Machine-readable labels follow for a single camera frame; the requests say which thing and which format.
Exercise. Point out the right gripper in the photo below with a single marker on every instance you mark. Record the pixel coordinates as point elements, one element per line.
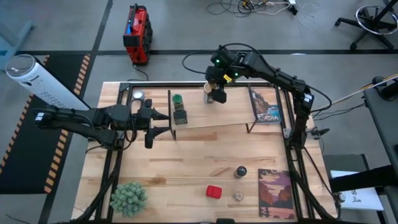
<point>217,74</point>

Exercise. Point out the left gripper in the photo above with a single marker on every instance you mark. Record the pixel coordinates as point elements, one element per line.
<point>141,118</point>

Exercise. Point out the dark green pepper tin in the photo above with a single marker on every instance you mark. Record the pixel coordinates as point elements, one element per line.
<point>180,118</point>

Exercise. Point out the green-lidded spice jar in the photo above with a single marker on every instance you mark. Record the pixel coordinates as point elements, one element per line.
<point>178,99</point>

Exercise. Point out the black-lidded spice jar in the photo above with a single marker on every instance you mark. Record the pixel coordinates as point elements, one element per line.
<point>241,171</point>

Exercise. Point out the paprika tin red lid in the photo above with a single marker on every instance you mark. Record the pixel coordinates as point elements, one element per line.
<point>214,192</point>

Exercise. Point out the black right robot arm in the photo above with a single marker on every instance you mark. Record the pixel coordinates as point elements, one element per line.
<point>280,76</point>

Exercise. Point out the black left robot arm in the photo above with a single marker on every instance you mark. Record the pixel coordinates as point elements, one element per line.
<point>102,119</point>

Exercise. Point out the small round grey pot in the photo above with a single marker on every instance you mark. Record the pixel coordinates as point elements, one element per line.
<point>138,95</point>

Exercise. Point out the Acadia poster card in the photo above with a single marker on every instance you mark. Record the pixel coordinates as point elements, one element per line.
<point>264,105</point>

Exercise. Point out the green artificial potted plant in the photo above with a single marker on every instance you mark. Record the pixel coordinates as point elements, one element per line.
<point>129,199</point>

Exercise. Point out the red black portable power station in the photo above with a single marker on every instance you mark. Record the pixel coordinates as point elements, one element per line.
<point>136,34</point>

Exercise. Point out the black power adapter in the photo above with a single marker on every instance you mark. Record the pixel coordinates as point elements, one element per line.
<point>293,10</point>

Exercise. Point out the purple canyon poster card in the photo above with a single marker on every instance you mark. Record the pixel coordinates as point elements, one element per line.
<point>276,193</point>

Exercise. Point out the black mat orange stripes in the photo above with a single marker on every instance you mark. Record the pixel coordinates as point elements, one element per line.
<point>31,149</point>

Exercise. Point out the white tower fan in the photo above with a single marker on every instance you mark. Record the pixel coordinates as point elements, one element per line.
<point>34,77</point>

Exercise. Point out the small white round cap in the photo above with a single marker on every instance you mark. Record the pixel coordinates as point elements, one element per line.
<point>340,197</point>

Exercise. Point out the pale blue furniture piece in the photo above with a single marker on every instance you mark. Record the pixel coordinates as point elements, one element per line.
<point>12,40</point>

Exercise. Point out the black flat bar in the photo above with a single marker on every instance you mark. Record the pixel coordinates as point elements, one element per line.
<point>363,180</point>

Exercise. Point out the grey side table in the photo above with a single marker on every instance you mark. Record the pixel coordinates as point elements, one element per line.
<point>385,124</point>

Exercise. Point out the black office chair base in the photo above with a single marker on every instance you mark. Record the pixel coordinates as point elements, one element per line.
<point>377,21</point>

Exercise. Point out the white paper sheet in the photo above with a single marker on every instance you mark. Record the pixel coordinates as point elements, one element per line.
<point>363,200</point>

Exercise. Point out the black aluminium table frame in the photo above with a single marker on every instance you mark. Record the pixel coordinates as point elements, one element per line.
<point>161,84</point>

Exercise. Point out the black clamp mount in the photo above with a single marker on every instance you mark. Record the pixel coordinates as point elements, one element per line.
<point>318,132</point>

